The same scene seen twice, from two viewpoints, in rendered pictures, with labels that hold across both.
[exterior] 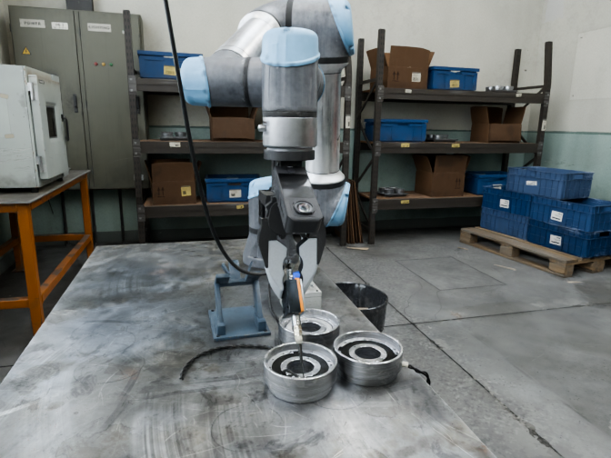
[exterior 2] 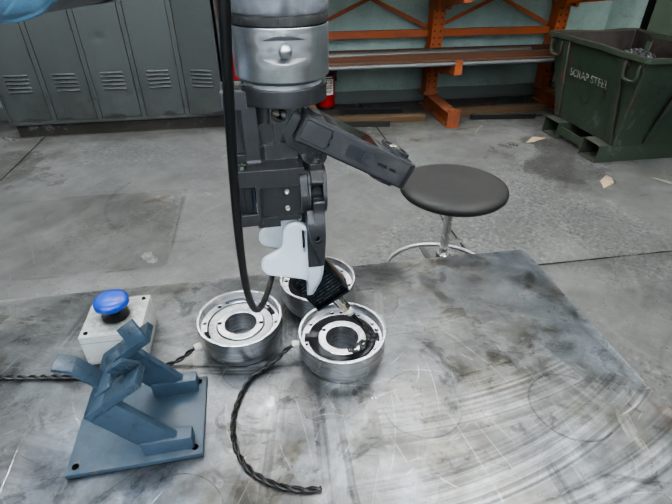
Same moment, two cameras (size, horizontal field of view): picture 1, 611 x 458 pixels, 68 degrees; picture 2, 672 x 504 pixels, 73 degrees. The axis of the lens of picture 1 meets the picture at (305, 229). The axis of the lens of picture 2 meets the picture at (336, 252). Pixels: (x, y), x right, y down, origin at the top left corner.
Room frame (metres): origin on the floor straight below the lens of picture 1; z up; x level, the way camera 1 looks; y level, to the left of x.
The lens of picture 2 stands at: (0.56, 0.40, 1.23)
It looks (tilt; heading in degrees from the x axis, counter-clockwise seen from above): 34 degrees down; 275
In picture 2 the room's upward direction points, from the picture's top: straight up
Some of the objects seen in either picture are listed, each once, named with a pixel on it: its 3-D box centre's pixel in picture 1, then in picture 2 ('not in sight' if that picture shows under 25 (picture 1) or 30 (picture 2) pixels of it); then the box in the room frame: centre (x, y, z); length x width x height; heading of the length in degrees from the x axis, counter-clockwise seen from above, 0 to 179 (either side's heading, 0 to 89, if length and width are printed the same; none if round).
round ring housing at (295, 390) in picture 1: (300, 372); (341, 342); (0.59, 0.00, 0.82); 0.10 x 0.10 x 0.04
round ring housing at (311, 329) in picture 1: (308, 331); (241, 327); (0.72, -0.01, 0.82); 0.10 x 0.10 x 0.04
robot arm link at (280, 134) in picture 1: (287, 134); (281, 54); (0.63, 0.03, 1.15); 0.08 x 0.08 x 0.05
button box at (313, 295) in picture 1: (299, 295); (115, 327); (0.87, 0.01, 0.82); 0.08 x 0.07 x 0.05; 15
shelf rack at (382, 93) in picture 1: (448, 142); not in sight; (4.84, -1.49, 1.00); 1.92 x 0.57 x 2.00; 105
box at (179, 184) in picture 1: (174, 181); not in sight; (4.10, 1.20, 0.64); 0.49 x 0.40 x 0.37; 110
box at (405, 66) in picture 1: (398, 70); not in sight; (4.67, -0.89, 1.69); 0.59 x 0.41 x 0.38; 110
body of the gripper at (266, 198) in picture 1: (287, 192); (278, 151); (0.64, 0.03, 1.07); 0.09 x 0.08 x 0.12; 16
